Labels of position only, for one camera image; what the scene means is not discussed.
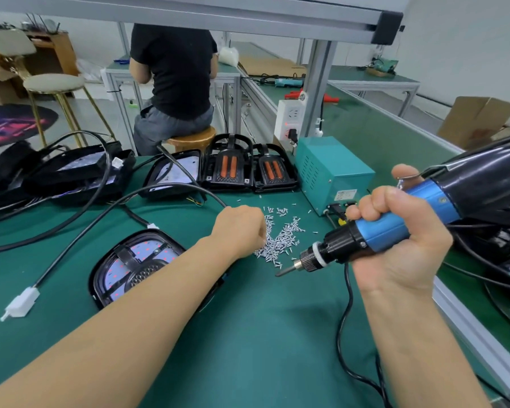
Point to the round beige stool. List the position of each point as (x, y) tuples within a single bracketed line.
[(55, 82)]

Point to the white crumpled bag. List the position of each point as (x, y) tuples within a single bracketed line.
[(228, 57)]

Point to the stack of unassembled lamp housings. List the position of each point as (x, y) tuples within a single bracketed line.
[(59, 170)]

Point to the heap of small silver screws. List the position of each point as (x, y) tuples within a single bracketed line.
[(280, 240)]

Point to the brown wooden cabinet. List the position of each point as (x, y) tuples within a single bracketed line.
[(55, 51)]

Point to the teal hand tool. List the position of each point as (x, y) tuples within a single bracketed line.
[(285, 82)]

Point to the brown cardboard box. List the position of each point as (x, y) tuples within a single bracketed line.
[(476, 121)]

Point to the small green workbench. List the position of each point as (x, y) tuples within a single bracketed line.
[(115, 72)]

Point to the person's left hand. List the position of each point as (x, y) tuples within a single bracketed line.
[(238, 233)]

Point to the colourful round rug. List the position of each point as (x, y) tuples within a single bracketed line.
[(13, 125)]

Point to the teal power supply box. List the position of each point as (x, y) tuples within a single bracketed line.
[(331, 170)]

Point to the white power strip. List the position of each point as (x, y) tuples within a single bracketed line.
[(291, 119)]

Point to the round brown wooden stool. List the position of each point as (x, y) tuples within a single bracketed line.
[(194, 136)]

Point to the open brown cardboard carton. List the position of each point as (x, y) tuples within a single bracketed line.
[(2, 87)]

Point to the person's left forearm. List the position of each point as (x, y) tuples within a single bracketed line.
[(127, 335)]

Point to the person's right forearm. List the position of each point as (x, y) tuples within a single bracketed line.
[(425, 352)]

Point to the green workbench white legs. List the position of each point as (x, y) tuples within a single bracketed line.
[(374, 78)]

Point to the person's right hand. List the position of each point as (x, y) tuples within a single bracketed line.
[(416, 250)]

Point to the blue black electric screwdriver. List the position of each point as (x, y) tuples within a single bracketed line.
[(484, 182)]

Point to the aluminium shelf frame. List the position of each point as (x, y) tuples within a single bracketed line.
[(238, 12)]

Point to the red tool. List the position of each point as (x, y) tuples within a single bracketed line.
[(331, 98)]

